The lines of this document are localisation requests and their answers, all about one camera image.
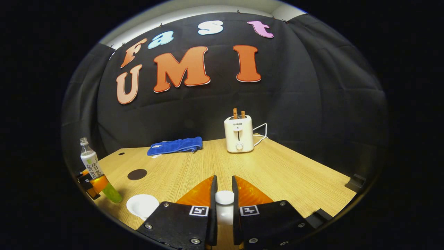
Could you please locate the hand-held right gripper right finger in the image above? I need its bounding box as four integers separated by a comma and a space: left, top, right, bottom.
232, 175, 313, 250

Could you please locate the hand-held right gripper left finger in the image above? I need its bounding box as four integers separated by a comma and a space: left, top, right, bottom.
137, 175, 218, 250

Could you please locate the clear plastic water bottle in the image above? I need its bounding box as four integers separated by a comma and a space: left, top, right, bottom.
79, 137, 123, 203

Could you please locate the dark round coaster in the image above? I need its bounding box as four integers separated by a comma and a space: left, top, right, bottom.
127, 169, 147, 181

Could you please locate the white teacup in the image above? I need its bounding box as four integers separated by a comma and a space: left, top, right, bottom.
126, 194, 160, 221

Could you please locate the cream toaster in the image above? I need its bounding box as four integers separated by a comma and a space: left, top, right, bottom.
224, 115, 254, 153

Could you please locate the blue towel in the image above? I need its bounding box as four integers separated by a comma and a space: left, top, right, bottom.
147, 136, 203, 156

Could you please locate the black backdrop cloth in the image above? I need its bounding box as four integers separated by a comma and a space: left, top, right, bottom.
62, 12, 389, 181

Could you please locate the white toaster cable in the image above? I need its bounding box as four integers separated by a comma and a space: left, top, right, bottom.
253, 123, 268, 147

